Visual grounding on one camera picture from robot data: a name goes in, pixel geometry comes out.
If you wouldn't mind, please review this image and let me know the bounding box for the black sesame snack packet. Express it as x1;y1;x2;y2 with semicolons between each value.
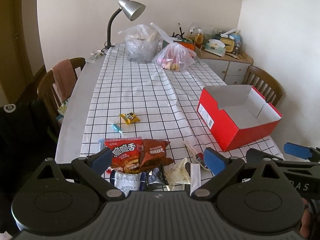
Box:
146;164;169;190

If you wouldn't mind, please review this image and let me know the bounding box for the white blue snack packet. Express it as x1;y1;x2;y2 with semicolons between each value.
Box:
110;170;146;197

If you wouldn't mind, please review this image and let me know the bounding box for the pink plastic bag of snacks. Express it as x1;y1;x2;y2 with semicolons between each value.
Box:
150;23;196;72

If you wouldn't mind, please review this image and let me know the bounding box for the small packet by lamp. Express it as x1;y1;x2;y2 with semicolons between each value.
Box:
86;50;105;63

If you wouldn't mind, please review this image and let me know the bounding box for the amber bottle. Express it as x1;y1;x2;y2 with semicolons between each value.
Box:
194;29;204;50

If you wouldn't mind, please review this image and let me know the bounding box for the light blue packet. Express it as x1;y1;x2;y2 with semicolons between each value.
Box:
98;139;105;151

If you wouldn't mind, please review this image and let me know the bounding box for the brown Oreo snack bag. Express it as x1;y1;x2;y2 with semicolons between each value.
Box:
139;139;174;171

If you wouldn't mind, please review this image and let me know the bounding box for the person right hand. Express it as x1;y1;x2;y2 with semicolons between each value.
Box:
299;198;311;239

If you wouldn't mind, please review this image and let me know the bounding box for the wooden chair with pink towel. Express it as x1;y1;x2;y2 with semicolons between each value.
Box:
37;57;86;127

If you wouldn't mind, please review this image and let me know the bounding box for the yellow container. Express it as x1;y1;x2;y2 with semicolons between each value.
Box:
220;37;235;53

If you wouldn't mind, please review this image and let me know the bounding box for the silver desk lamp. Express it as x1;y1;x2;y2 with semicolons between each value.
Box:
101;0;146;52

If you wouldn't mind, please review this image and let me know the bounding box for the red lion snack bag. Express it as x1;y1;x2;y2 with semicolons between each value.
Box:
104;137;143;174

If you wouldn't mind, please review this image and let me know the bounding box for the tissue box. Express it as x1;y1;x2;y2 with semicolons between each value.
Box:
204;39;226;57

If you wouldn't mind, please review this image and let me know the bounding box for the red cardboard box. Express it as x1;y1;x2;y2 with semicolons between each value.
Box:
197;85;282;152

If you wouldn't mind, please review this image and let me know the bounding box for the clear plastic bag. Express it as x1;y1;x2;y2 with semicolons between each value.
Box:
118;24;161;63

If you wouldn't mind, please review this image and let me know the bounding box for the white drawer cabinet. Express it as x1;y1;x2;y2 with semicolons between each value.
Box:
196;48;254;85

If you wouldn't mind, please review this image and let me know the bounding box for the orange pen holder box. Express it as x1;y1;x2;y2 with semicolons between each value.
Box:
171;23;195;51

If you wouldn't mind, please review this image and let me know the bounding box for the wooden chair right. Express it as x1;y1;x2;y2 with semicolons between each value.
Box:
242;65;283;107

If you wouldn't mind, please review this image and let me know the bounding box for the silver foil snack packet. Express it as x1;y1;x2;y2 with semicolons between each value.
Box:
183;140;210;171

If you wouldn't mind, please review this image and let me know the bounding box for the blue candy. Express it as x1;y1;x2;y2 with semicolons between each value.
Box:
112;124;123;134

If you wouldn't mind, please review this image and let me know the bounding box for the yellow snack packet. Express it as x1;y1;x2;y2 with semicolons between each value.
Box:
119;112;140;125

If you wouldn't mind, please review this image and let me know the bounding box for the white clear snack wrapper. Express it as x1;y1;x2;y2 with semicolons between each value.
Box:
164;158;192;191

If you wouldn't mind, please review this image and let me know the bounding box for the white black grid tablecloth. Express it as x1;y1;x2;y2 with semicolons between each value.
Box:
80;42;284;192

